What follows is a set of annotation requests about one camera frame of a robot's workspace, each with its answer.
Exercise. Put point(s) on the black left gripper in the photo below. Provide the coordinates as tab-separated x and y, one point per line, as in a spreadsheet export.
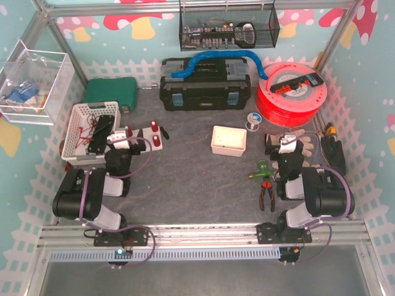
141	145

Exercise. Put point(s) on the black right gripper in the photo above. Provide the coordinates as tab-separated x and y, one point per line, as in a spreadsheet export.
272	141

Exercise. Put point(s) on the white peg fixture base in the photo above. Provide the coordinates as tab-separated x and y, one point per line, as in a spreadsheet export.
148	134

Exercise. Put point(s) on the large red spring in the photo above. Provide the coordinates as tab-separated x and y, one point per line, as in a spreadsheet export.
154	126

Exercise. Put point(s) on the black handled screwdriver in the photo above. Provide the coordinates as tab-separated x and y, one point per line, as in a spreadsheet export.
163	132

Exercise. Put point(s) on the white spring box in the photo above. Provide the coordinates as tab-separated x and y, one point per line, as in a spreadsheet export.
228	141

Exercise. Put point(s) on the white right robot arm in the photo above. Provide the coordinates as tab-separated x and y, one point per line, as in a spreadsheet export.
315	176

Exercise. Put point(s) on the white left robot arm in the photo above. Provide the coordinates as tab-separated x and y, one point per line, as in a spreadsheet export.
80	194

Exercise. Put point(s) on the upper white work glove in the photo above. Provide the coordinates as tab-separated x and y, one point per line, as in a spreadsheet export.
304	143

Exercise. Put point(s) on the green hand tool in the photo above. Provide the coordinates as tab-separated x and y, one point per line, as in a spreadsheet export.
263	172

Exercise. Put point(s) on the black device in basket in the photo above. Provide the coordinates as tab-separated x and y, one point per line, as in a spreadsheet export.
98	142

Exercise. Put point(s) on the red filament spool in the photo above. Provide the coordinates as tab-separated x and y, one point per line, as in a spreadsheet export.
290	109

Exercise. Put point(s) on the green plastic case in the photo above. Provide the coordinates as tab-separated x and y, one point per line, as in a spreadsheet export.
122	90

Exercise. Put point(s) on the black yellow rubber glove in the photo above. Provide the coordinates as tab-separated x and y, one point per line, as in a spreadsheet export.
333	153

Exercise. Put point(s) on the white perforated basket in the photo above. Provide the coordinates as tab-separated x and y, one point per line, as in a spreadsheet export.
80	129

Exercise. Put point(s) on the yellow black tool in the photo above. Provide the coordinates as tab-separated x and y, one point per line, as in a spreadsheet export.
329	130

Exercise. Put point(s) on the black power strip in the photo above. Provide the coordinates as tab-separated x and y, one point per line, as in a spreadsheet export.
312	79

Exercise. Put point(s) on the black toolbox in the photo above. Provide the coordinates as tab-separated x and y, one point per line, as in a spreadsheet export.
215	84

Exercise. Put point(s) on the clear acrylic box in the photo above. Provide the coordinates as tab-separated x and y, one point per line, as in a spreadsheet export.
52	72

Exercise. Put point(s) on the blue white glove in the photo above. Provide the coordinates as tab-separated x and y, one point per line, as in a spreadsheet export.
24	93

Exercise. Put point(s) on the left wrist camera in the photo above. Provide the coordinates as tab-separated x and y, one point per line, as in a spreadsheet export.
118	138

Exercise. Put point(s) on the solder wire spool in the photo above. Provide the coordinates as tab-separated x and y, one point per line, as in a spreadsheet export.
253	122

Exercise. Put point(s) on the grey slotted cable duct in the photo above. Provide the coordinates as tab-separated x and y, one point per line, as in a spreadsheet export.
138	255

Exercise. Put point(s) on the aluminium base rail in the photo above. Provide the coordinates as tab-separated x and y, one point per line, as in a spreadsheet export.
172	236

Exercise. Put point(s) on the black wire mesh basket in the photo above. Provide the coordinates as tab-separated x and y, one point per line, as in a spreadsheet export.
203	28

